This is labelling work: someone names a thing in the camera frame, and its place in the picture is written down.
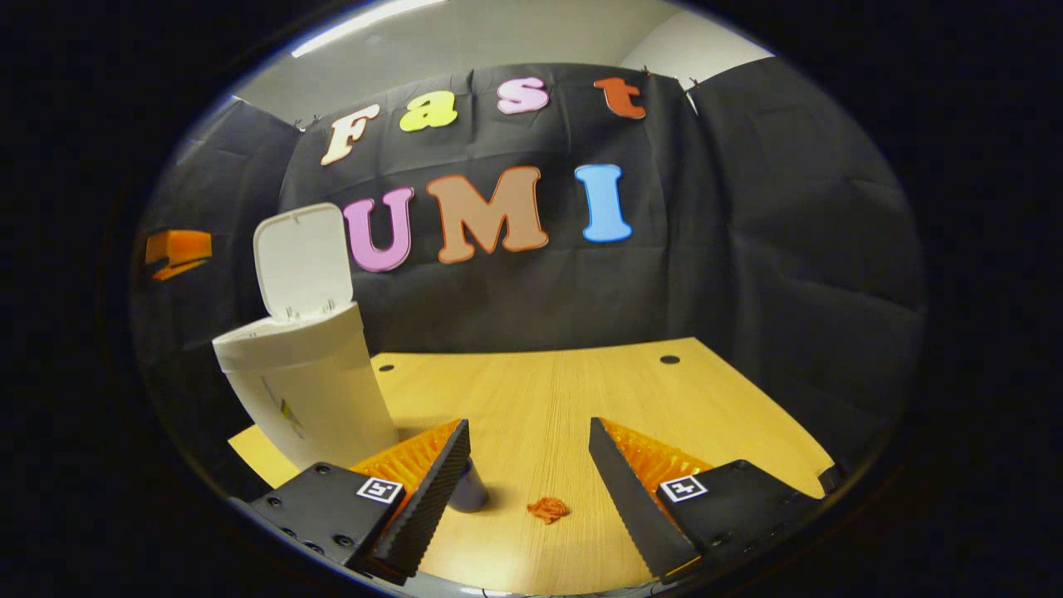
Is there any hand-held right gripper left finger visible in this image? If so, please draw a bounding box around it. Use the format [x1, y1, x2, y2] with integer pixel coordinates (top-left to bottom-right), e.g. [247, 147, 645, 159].
[249, 418, 472, 586]

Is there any wooden desktop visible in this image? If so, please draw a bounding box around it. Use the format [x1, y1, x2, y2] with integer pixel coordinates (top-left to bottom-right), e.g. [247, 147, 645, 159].
[228, 336, 835, 597]

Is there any black backdrop cloth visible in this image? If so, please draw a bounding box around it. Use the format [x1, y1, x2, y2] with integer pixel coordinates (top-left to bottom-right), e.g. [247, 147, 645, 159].
[133, 54, 927, 491]

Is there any blue pop can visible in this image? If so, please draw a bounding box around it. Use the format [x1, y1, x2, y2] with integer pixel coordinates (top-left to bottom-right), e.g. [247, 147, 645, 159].
[448, 457, 490, 513]

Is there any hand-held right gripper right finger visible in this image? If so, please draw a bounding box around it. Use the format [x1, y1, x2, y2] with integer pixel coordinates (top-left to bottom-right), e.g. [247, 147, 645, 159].
[588, 416, 825, 585]

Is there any white desktop garbage bin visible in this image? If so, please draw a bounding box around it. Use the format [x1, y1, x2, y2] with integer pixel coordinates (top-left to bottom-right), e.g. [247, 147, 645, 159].
[212, 203, 399, 470]

